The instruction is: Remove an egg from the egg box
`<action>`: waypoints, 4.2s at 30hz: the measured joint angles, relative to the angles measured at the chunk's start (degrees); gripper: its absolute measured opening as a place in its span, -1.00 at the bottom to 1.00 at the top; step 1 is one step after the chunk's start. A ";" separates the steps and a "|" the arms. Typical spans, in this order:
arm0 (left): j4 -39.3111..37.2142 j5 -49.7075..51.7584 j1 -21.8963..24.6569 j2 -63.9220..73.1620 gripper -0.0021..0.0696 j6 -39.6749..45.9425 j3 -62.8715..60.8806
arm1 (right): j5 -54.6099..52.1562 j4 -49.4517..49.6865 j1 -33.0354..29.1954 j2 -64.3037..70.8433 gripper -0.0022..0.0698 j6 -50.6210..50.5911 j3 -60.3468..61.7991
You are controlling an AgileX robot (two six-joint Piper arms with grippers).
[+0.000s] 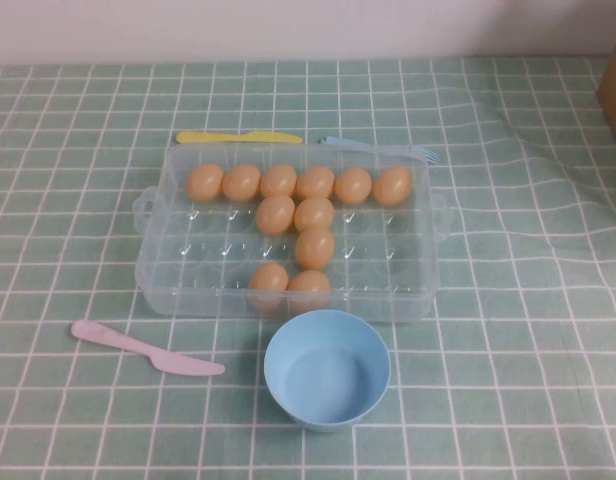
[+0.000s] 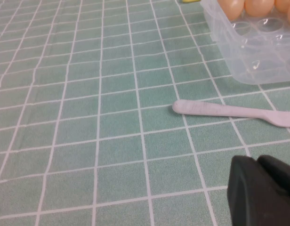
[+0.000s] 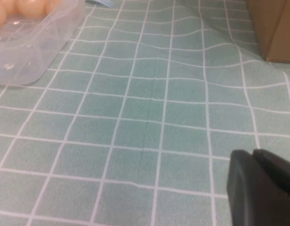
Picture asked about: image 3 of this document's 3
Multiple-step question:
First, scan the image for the brown cardboard box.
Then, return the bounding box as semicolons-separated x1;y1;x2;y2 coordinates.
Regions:
246;0;290;64

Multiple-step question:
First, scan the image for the clear plastic egg box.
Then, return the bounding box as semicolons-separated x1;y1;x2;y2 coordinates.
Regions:
0;0;87;86

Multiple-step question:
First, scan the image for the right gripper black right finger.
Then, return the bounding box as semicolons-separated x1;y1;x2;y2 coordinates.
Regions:
252;148;290;200

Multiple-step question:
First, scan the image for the green checked tablecloth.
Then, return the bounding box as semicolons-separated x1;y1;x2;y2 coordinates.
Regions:
0;0;290;226

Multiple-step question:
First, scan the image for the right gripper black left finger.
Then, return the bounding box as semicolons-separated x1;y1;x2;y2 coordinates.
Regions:
226;149;290;226

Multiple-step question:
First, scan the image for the light blue plastic fork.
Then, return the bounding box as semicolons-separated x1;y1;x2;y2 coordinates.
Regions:
85;0;115;8

